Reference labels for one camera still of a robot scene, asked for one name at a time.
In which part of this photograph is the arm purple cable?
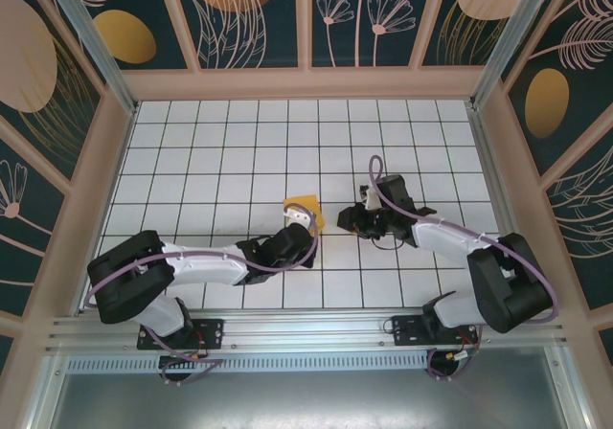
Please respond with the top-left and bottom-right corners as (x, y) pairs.
(368, 154), (561, 383)
(84, 203), (321, 386)

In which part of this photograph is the aluminium side rail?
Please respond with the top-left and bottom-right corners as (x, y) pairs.
(467, 106), (542, 309)

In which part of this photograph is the yellow paper sheet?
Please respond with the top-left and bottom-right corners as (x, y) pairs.
(282, 192), (326, 234)

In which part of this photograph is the aluminium mounting rail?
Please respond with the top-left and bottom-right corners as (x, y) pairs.
(45, 307), (571, 353)

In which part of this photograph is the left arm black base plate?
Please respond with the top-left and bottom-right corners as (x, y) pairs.
(137, 317), (225, 351)

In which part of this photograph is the grey metal sheet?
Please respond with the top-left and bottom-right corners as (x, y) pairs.
(28, 351), (593, 429)

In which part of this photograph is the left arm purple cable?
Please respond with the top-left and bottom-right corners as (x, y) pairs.
(84, 203), (321, 386)

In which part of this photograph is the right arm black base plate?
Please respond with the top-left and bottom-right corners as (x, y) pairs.
(391, 314), (480, 349)

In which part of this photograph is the aluminium corner post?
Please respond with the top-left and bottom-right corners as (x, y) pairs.
(40, 0), (140, 117)
(468, 0), (561, 110)

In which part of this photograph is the slotted grey cable duct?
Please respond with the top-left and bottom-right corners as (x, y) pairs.
(66, 350), (432, 373)

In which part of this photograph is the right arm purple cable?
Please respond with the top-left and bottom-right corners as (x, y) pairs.
(368, 154), (561, 383)

